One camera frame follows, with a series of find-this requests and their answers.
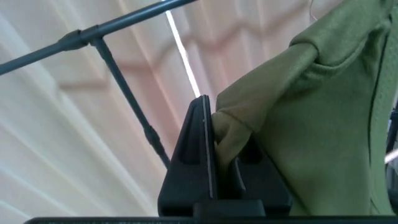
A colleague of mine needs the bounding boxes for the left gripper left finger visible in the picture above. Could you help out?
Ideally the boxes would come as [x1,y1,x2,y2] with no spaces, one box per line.
[157,95,218,217]

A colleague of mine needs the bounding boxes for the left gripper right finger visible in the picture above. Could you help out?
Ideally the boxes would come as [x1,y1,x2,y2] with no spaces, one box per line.
[217,138,293,217]

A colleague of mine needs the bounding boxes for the green short-sleeved shirt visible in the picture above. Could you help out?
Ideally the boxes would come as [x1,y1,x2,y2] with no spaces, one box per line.
[211,0,398,217]

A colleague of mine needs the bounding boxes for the black clothes rack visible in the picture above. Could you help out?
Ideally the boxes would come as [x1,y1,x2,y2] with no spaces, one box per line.
[0,0,200,170]

